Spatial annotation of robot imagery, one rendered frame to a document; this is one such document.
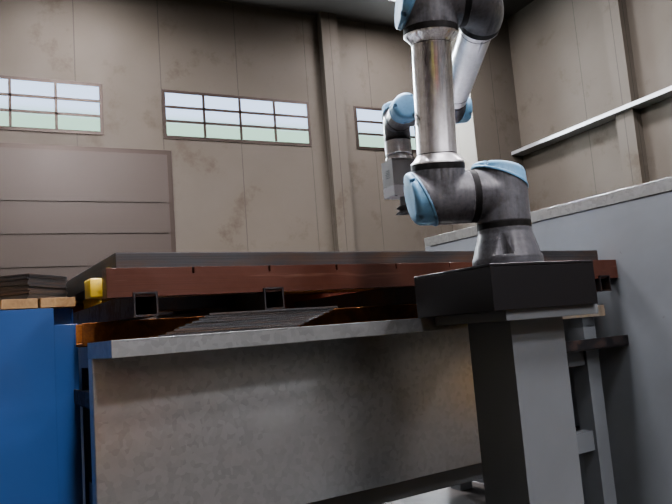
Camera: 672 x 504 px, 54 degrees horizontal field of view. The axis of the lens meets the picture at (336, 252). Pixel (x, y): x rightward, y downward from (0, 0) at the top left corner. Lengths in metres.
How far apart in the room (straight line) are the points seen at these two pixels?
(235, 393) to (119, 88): 9.12
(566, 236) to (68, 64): 8.77
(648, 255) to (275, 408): 1.33
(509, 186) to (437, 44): 0.33
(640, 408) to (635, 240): 0.53
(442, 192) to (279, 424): 0.60
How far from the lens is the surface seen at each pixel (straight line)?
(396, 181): 1.82
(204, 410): 1.40
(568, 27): 11.76
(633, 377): 2.35
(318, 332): 1.32
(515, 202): 1.44
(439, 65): 1.44
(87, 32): 10.64
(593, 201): 2.40
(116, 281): 1.39
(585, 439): 2.27
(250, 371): 1.43
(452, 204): 1.40
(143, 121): 10.25
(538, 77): 12.07
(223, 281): 1.46
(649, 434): 2.36
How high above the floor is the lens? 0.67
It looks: 7 degrees up
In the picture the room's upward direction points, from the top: 4 degrees counter-clockwise
